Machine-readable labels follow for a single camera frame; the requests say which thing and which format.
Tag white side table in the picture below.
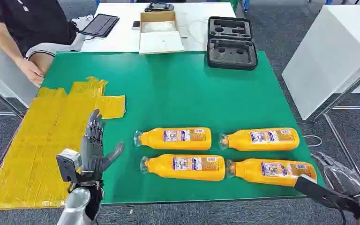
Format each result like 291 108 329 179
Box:
0 22 39 119
282 4 360 193

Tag white floor cable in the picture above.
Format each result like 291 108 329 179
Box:
302 135 323 148

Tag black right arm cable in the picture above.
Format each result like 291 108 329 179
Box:
338 208 349 225

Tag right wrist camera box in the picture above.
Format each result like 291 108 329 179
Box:
294 174 359 218

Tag black foam-lined case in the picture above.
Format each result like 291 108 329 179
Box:
206 16 258 71

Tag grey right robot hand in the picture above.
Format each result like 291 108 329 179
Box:
312 151 360 197

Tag open cardboard box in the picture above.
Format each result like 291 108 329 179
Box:
138 11 185 55

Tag black tablet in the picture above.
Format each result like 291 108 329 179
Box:
81 14 120 38

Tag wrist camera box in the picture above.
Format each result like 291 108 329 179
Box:
56 148 83 183
294 174 359 218

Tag green crate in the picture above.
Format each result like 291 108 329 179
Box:
219 0 240 10

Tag person's right hand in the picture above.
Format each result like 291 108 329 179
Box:
15 57 45 88

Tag orange drink bottle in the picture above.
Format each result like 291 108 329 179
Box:
140 154 226 182
133 127 212 151
219 127 300 152
225 158 318 188

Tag white work table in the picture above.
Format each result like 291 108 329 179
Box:
80 2 237 53

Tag green table mat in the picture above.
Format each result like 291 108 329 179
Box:
40 51 325 205

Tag person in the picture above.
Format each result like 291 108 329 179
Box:
0 0 80 88

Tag yellow taped sheet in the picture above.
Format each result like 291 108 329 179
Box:
0 76 126 211

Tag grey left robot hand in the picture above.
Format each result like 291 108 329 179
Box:
80 108 125 181

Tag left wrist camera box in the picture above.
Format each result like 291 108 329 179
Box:
56 148 83 183

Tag thin white cable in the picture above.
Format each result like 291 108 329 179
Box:
184 19 210 45

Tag black handheld controller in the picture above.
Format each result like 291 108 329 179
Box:
145 2 174 12

